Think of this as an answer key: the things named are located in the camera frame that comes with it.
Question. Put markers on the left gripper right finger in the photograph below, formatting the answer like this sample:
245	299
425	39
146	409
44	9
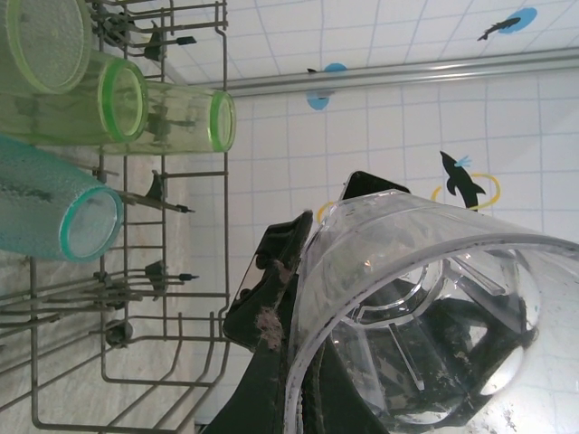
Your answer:
375	185

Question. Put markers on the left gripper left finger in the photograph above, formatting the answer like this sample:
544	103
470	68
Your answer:
267	289

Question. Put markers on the clear plastic cup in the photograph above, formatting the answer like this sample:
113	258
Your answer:
384	235

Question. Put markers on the green translucent plastic cup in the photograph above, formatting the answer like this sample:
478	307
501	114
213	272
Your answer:
221	119
122	99

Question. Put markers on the teal textured plastic cup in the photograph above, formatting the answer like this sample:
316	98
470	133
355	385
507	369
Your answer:
45	203

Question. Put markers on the pale green textured tumbler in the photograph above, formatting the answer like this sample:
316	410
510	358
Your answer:
50	40

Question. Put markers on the blue patch corner sticker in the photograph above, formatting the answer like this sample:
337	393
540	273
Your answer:
319	101

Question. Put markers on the blue oval shark sticker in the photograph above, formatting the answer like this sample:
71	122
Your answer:
515	20

